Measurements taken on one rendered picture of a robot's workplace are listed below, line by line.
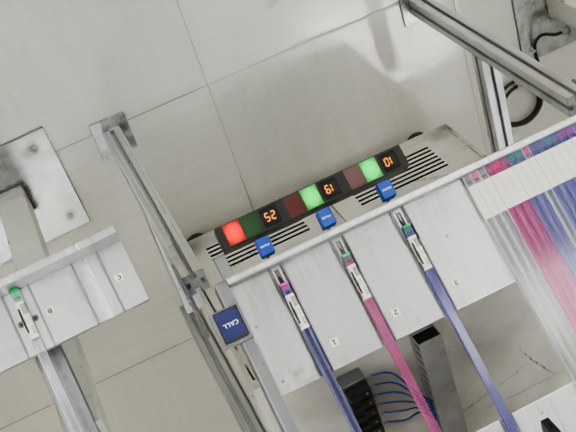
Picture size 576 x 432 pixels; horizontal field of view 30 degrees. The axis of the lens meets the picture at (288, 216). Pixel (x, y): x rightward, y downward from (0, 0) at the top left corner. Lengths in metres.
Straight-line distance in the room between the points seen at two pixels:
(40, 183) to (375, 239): 0.87
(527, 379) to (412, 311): 0.59
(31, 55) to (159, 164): 0.38
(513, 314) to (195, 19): 0.89
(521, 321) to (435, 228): 0.46
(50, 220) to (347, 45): 0.76
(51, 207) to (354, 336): 0.90
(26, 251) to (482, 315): 0.88
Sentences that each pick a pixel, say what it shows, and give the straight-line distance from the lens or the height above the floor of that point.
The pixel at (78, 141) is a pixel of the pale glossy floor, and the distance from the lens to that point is 2.33.
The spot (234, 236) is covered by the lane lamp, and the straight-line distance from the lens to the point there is 1.74.
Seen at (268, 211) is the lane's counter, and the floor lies 0.65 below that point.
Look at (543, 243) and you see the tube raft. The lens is 1.79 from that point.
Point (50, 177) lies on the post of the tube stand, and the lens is 2.34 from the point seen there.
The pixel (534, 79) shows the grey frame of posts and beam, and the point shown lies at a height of 0.53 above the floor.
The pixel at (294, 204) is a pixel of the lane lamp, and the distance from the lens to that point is 1.75.
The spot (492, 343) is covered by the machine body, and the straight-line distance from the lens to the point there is 2.16.
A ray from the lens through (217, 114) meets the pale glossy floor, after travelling 2.38.
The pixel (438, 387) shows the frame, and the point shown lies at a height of 0.66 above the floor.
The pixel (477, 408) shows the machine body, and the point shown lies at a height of 0.62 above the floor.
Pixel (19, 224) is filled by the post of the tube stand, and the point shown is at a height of 0.17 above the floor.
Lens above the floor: 2.11
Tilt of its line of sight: 56 degrees down
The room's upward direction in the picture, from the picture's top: 142 degrees clockwise
